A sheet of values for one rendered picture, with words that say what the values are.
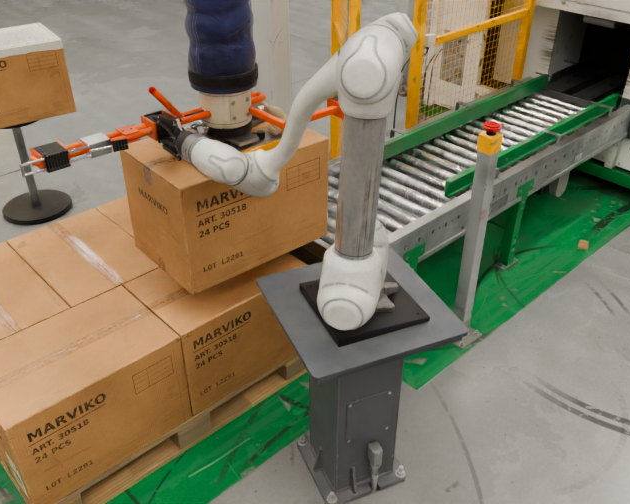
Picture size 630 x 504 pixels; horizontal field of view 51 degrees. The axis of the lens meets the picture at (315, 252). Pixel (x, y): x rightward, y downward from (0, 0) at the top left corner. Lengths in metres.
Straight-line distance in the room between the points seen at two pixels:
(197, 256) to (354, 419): 0.74
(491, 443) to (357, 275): 1.23
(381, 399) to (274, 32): 2.10
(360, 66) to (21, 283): 1.71
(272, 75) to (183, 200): 1.73
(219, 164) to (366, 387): 0.85
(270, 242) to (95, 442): 0.88
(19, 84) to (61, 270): 1.42
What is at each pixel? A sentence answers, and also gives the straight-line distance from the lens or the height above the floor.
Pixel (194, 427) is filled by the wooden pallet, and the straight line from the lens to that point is 2.60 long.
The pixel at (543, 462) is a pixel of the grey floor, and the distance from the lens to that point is 2.71.
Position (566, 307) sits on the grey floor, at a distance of 3.45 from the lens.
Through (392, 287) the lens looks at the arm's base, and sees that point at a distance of 2.05.
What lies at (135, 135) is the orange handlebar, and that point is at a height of 1.21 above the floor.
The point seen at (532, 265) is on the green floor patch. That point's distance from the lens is 3.69.
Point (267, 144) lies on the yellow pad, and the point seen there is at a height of 1.09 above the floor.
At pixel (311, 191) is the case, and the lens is 2.37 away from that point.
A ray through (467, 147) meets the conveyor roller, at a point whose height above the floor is 0.53.
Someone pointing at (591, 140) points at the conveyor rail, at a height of 0.53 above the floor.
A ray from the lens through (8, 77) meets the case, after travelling 3.85.
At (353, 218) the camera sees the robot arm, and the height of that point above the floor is 1.19.
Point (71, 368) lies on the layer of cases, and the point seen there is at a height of 0.54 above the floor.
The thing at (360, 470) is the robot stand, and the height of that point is 0.09.
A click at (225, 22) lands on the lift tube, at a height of 1.50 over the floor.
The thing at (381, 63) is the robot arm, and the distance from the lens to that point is 1.43.
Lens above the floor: 2.02
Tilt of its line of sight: 34 degrees down
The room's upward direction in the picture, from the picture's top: straight up
